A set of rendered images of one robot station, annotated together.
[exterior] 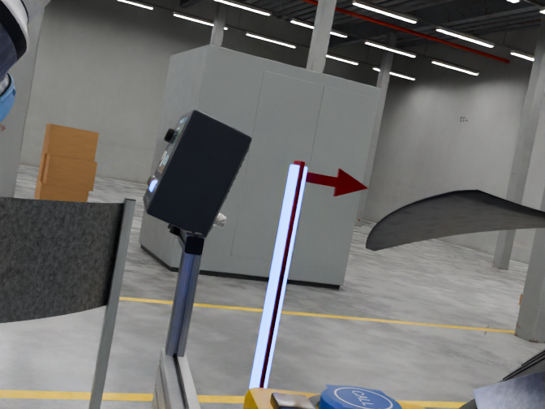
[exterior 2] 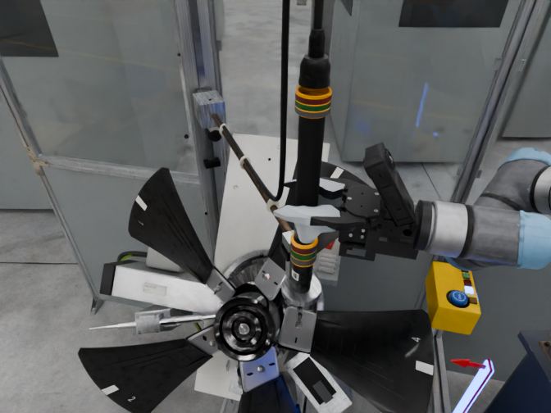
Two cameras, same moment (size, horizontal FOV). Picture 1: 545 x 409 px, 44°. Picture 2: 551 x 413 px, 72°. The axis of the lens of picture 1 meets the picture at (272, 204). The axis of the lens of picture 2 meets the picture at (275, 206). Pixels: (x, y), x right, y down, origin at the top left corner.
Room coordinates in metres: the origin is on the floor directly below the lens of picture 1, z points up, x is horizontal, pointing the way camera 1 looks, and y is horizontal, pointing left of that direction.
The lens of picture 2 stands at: (1.06, -0.20, 1.83)
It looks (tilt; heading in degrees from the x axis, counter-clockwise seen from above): 38 degrees down; 206
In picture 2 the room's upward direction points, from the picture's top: straight up
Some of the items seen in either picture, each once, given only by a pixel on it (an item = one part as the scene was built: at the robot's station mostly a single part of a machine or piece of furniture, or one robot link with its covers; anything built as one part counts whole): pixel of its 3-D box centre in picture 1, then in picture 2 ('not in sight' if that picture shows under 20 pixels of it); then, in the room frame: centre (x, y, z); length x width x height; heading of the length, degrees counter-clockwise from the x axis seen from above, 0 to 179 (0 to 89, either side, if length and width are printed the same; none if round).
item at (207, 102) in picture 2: not in sight; (209, 108); (0.22, -0.82, 1.39); 0.10 x 0.07 x 0.09; 48
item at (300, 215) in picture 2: not in sight; (306, 226); (0.67, -0.34, 1.48); 0.09 x 0.03 x 0.06; 119
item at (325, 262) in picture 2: not in sight; (315, 260); (0.16, -0.48, 0.87); 0.15 x 0.09 x 0.02; 102
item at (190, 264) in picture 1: (184, 294); not in sight; (1.08, 0.11, 0.96); 0.03 x 0.03 x 0.20; 13
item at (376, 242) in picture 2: not in sight; (380, 223); (0.61, -0.25, 1.47); 0.12 x 0.08 x 0.09; 103
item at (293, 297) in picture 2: not in sight; (299, 268); (0.63, -0.36, 1.35); 0.09 x 0.07 x 0.10; 48
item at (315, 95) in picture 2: not in sight; (312, 102); (0.64, -0.35, 1.65); 0.04 x 0.04 x 0.03
